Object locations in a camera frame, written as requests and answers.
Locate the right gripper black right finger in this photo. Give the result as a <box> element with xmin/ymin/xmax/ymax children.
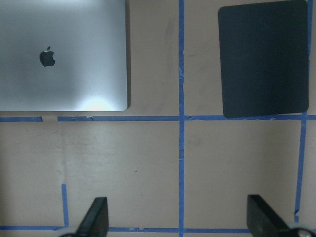
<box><xmin>246</xmin><ymin>195</ymin><xmax>291</xmax><ymax>237</ymax></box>

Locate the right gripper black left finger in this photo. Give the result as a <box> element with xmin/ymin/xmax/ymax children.
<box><xmin>76</xmin><ymin>197</ymin><xmax>109</xmax><ymax>237</ymax></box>

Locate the black square mousepad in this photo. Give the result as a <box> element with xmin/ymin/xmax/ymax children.
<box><xmin>218</xmin><ymin>0</ymin><xmax>309</xmax><ymax>118</ymax></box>

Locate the blue tape short left strip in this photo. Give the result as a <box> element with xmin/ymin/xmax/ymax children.
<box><xmin>61</xmin><ymin>184</ymin><xmax>69</xmax><ymax>227</ymax></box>

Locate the blue tape lower horizontal strip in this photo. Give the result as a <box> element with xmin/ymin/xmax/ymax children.
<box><xmin>0</xmin><ymin>226</ymin><xmax>250</xmax><ymax>234</ymax></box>

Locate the blue tape horizontal strip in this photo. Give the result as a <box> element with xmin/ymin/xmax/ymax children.
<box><xmin>0</xmin><ymin>226</ymin><xmax>250</xmax><ymax>234</ymax></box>
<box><xmin>0</xmin><ymin>114</ymin><xmax>308</xmax><ymax>123</ymax></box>

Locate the blue tape upper horizontal strip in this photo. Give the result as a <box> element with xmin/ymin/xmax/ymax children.
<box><xmin>0</xmin><ymin>114</ymin><xmax>308</xmax><ymax>123</ymax></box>

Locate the silver apple laptop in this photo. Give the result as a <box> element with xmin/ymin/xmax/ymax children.
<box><xmin>0</xmin><ymin>0</ymin><xmax>128</xmax><ymax>112</ymax></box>

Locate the blue tape vertical centre strip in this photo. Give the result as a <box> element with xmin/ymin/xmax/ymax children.
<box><xmin>178</xmin><ymin>0</ymin><xmax>185</xmax><ymax>237</ymax></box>

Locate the blue tape vertical strip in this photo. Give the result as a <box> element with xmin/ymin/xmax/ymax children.
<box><xmin>294</xmin><ymin>0</ymin><xmax>314</xmax><ymax>223</ymax></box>
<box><xmin>178</xmin><ymin>0</ymin><xmax>185</xmax><ymax>237</ymax></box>

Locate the blue tape right vertical strip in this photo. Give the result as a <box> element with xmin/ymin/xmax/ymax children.
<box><xmin>294</xmin><ymin>0</ymin><xmax>314</xmax><ymax>223</ymax></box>

